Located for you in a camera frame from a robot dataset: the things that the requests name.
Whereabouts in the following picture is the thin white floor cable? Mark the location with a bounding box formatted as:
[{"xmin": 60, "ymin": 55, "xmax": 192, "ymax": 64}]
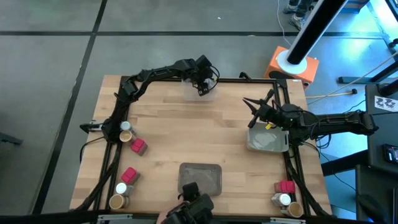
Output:
[{"xmin": 275, "ymin": 0, "xmax": 293, "ymax": 47}]

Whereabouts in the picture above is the person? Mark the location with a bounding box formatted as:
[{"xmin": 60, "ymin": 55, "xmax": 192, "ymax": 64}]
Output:
[{"xmin": 282, "ymin": 0, "xmax": 315, "ymax": 31}]

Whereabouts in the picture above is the black floor stand foot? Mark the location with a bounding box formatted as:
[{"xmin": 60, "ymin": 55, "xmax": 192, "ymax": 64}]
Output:
[{"xmin": 0, "ymin": 132, "xmax": 24, "ymax": 146}]

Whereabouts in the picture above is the thin black curved cable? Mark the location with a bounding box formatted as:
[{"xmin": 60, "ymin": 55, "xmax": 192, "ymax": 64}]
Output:
[{"xmin": 79, "ymin": 136, "xmax": 105, "ymax": 164}]

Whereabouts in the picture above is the black stand base bar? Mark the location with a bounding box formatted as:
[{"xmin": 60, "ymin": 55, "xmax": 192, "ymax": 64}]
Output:
[{"xmin": 338, "ymin": 60, "xmax": 398, "ymax": 85}]

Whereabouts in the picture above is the black hand-held device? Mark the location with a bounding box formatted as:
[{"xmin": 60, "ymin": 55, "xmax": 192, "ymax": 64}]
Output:
[{"xmin": 161, "ymin": 182, "xmax": 215, "ymax": 224}]

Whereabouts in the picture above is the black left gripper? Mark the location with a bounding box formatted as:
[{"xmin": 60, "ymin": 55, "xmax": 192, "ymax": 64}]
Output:
[{"xmin": 192, "ymin": 67, "xmax": 220, "ymax": 96}]

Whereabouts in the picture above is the beige floor cable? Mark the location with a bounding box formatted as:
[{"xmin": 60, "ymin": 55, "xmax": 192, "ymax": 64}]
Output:
[{"xmin": 306, "ymin": 90, "xmax": 355, "ymax": 99}]

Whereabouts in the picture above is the white-lid spice jar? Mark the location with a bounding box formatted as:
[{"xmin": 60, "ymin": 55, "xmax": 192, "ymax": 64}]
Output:
[
  {"xmin": 120, "ymin": 121, "xmax": 136, "ymax": 134},
  {"xmin": 114, "ymin": 182, "xmax": 135, "ymax": 197},
  {"xmin": 271, "ymin": 192, "xmax": 292, "ymax": 208}
]

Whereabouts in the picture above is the black desk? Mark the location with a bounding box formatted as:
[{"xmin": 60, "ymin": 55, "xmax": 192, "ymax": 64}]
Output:
[{"xmin": 354, "ymin": 82, "xmax": 398, "ymax": 224}]

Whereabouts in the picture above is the black computer mouse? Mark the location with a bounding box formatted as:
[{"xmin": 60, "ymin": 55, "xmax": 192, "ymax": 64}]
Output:
[{"xmin": 357, "ymin": 194, "xmax": 389, "ymax": 224}]

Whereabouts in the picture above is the orange box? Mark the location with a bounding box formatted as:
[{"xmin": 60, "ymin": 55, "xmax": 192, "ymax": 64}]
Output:
[{"xmin": 264, "ymin": 45, "xmax": 320, "ymax": 91}]

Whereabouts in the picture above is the red cube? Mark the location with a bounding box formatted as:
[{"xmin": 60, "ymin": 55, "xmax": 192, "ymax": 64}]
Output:
[
  {"xmin": 129, "ymin": 138, "xmax": 149, "ymax": 157},
  {"xmin": 273, "ymin": 179, "xmax": 297, "ymax": 195},
  {"xmin": 120, "ymin": 166, "xmax": 141, "ymax": 185}
]

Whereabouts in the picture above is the clear plastic bin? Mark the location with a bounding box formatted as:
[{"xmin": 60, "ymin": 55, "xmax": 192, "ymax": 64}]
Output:
[{"xmin": 182, "ymin": 73, "xmax": 218, "ymax": 102}]

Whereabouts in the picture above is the black slanted support bar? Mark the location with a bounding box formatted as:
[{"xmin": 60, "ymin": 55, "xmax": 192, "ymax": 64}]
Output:
[{"xmin": 320, "ymin": 149, "xmax": 369, "ymax": 177}]

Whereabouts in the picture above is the black table edge beam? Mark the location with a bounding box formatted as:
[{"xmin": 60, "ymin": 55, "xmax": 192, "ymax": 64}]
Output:
[{"xmin": 0, "ymin": 208, "xmax": 398, "ymax": 224}]

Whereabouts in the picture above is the silver metal bracket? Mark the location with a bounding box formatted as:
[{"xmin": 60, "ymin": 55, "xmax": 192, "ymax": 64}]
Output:
[
  {"xmin": 97, "ymin": 213, "xmax": 134, "ymax": 224},
  {"xmin": 269, "ymin": 217, "xmax": 307, "ymax": 224}
]

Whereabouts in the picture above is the black camera pole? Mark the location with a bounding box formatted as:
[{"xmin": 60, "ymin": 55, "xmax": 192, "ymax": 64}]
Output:
[{"xmin": 285, "ymin": 0, "xmax": 349, "ymax": 65}]

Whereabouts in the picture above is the beige rope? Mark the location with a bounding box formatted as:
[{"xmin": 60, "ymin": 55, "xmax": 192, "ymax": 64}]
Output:
[{"xmin": 307, "ymin": 51, "xmax": 398, "ymax": 106}]

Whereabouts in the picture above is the brown cup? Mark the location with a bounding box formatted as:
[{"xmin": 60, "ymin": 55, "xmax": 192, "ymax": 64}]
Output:
[
  {"xmin": 108, "ymin": 194, "xmax": 129, "ymax": 210},
  {"xmin": 119, "ymin": 130, "xmax": 135, "ymax": 144},
  {"xmin": 280, "ymin": 201, "xmax": 304, "ymax": 218}
]

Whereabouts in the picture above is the white marker paper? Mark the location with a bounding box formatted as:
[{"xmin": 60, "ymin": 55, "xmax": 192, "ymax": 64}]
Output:
[{"xmin": 374, "ymin": 95, "xmax": 398, "ymax": 113}]

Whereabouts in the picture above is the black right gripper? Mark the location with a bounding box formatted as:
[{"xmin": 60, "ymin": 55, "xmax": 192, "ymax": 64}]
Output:
[{"xmin": 243, "ymin": 89, "xmax": 293, "ymax": 129}]

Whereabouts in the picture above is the black phone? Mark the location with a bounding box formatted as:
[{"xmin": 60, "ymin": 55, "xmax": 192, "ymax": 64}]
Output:
[{"xmin": 382, "ymin": 144, "xmax": 398, "ymax": 165}]

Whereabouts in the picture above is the white round disc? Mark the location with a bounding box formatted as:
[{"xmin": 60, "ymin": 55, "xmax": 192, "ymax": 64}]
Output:
[{"xmin": 276, "ymin": 49, "xmax": 308, "ymax": 75}]

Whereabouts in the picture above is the dark grey plastic bin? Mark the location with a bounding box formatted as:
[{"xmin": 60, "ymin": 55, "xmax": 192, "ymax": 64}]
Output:
[{"xmin": 178, "ymin": 162, "xmax": 223, "ymax": 197}]

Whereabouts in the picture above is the black cable bundle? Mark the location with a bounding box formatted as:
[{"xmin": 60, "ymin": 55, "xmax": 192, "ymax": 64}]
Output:
[
  {"xmin": 287, "ymin": 152, "xmax": 332, "ymax": 217},
  {"xmin": 74, "ymin": 141, "xmax": 124, "ymax": 212}
]

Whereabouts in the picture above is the black metal table frame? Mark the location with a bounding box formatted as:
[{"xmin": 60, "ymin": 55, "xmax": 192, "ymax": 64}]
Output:
[{"xmin": 93, "ymin": 68, "xmax": 312, "ymax": 217}]

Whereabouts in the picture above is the light grey plastic bin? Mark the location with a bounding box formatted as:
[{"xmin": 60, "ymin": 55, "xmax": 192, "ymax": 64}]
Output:
[{"xmin": 247, "ymin": 122, "xmax": 290, "ymax": 153}]

